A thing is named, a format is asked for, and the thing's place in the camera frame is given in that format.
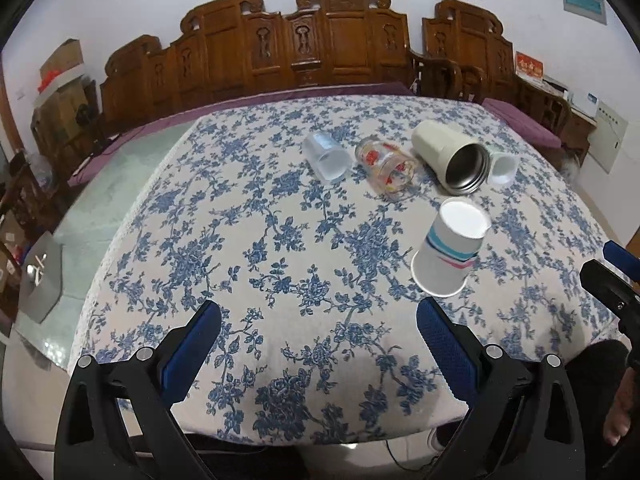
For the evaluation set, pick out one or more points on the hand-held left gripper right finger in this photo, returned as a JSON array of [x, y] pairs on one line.
[[445, 350]]

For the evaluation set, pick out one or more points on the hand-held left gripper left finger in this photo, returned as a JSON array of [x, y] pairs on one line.
[[192, 345]]

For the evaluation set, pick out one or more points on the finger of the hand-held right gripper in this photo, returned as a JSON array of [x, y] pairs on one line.
[[621, 256], [602, 280]]

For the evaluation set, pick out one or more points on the striped white paper cup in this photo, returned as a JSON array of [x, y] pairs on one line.
[[450, 252]]

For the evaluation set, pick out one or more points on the small white cup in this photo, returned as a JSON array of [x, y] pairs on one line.
[[502, 167]]

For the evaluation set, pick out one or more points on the red printed glass cup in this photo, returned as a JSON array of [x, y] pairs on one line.
[[387, 166]]

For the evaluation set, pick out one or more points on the cream steel thermos cup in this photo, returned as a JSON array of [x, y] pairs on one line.
[[447, 152]]

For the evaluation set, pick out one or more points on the translucent plastic cup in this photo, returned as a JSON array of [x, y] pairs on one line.
[[327, 159]]

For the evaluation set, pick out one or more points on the person's right hand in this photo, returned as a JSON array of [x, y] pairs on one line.
[[620, 410]]

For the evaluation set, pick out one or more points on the person's dark trouser leg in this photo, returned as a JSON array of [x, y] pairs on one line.
[[592, 365]]

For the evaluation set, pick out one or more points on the white shoe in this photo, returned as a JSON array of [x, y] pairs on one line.
[[436, 440]]

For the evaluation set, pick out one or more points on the blue floral tablecloth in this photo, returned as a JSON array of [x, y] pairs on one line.
[[250, 240]]

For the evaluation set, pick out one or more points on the cream electrical panel box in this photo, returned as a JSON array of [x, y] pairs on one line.
[[609, 135]]

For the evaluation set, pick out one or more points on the white box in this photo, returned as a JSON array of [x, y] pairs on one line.
[[584, 102]]

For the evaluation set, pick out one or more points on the purple armchair cushion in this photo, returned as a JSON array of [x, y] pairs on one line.
[[520, 120]]

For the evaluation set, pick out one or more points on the red desk calendar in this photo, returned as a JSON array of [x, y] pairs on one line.
[[529, 67]]

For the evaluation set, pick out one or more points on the purple sofa cushion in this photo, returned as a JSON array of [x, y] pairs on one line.
[[150, 127]]

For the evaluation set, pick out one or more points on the carved wooden armchair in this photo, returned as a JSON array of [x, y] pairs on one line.
[[475, 50]]

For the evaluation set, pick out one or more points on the brown cardboard box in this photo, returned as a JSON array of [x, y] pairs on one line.
[[65, 107]]

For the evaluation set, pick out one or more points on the carved wooden sofa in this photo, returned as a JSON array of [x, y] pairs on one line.
[[250, 55]]

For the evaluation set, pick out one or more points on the flat cardboard sheet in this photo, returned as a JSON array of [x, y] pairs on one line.
[[61, 60]]

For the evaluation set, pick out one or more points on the grey wall panel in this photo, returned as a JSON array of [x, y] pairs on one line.
[[582, 2]]

